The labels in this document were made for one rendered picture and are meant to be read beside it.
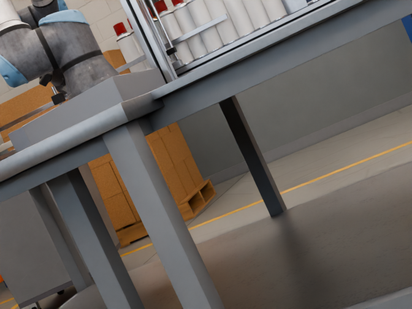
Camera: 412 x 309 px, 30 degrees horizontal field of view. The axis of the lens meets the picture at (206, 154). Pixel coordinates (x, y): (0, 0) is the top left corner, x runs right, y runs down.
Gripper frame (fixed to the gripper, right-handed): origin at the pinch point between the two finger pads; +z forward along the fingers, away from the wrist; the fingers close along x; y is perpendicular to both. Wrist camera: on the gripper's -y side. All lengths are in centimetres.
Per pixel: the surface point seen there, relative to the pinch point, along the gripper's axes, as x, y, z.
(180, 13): -39.2, -1.4, 12.3
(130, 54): -20.0, -1.2, 5.9
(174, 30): -34.0, -2.2, 13.8
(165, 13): -36.7, -2.0, 8.7
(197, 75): -45, -64, 40
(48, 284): 168, 150, -11
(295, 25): -65, -64, 51
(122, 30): -24.0, -0.1, -0.4
